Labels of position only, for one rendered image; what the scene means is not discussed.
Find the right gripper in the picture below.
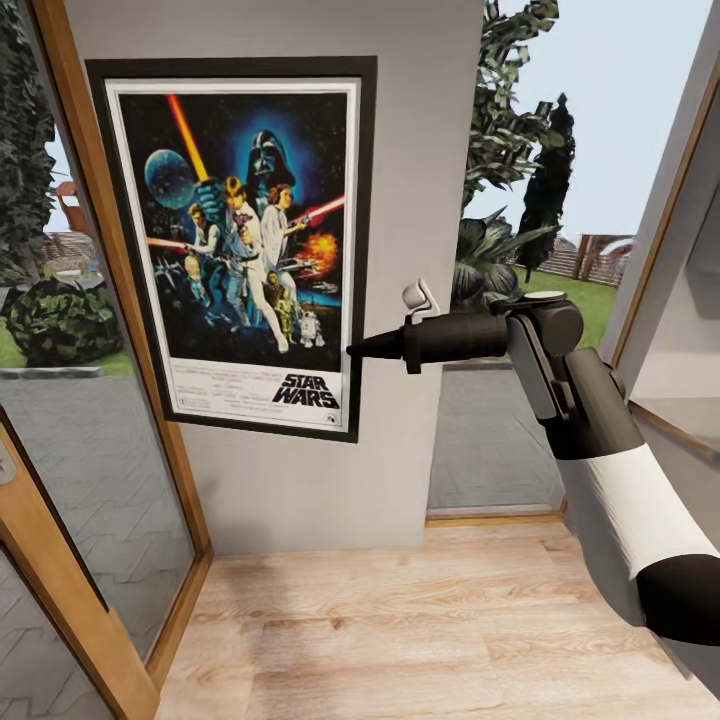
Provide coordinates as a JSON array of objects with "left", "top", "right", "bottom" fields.
[{"left": 346, "top": 312, "right": 472, "bottom": 374}]

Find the poster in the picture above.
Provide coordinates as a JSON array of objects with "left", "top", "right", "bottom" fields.
[{"left": 84, "top": 56, "right": 379, "bottom": 444}]

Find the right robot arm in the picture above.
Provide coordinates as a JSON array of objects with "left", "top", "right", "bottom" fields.
[{"left": 346, "top": 277, "right": 720, "bottom": 702}]

